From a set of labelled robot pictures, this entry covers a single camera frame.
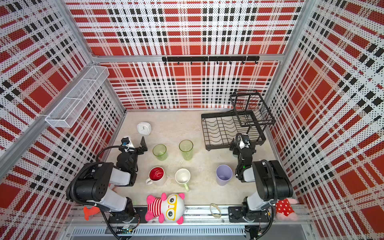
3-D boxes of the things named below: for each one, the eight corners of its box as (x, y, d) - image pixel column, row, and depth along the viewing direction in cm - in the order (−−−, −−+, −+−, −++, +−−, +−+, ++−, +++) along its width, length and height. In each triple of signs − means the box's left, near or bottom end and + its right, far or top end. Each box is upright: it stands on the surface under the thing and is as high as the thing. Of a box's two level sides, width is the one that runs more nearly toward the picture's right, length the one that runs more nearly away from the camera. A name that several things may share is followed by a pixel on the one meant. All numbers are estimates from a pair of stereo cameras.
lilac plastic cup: (215, 185, 85) (217, 177, 75) (214, 173, 90) (216, 164, 80) (229, 185, 85) (233, 177, 75) (228, 173, 90) (231, 164, 80)
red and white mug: (149, 185, 85) (145, 181, 79) (152, 172, 90) (148, 166, 84) (165, 185, 85) (162, 181, 79) (167, 172, 90) (164, 166, 84)
